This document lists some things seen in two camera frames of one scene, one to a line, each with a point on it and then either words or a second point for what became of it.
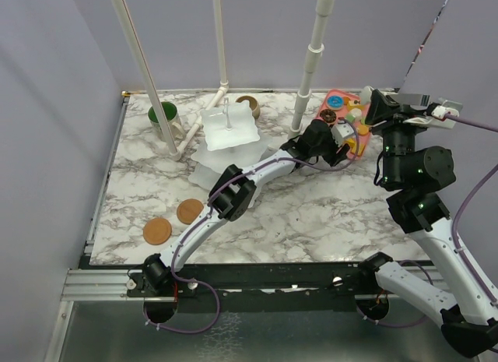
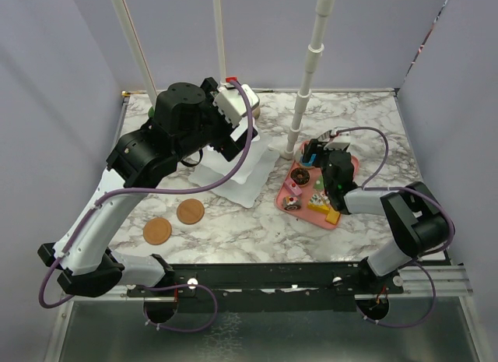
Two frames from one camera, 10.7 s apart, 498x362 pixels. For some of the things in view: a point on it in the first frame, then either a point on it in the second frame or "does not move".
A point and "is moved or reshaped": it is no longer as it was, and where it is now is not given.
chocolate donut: x=327 y=115 -> x=300 y=176
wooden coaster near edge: x=156 y=231 does not move
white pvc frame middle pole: x=224 y=86 does not move
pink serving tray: x=345 y=112 -> x=304 y=196
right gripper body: x=396 y=114 -> x=322 y=158
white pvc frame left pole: x=122 y=8 does not move
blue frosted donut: x=334 y=102 is moved or reshaped
